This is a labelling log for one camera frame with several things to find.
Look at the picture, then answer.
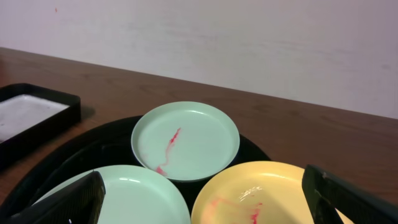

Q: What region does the yellow plate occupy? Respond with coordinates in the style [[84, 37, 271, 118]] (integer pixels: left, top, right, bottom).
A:
[[190, 161, 355, 224]]

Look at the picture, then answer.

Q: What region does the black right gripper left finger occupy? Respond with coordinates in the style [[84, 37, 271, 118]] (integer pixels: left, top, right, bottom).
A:
[[6, 171, 106, 224]]

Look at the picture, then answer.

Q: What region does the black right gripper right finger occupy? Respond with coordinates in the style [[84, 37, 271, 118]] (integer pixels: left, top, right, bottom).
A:
[[302, 165, 397, 224]]

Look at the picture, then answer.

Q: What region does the round black tray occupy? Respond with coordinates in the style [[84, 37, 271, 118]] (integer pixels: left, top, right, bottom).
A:
[[0, 115, 271, 224]]

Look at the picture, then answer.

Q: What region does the black rectangular soapy tray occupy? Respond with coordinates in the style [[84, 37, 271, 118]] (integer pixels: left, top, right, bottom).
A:
[[1, 83, 81, 170]]

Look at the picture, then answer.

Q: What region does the mint green plate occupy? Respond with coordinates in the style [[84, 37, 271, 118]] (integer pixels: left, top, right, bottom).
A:
[[131, 101, 240, 182], [32, 164, 192, 224]]

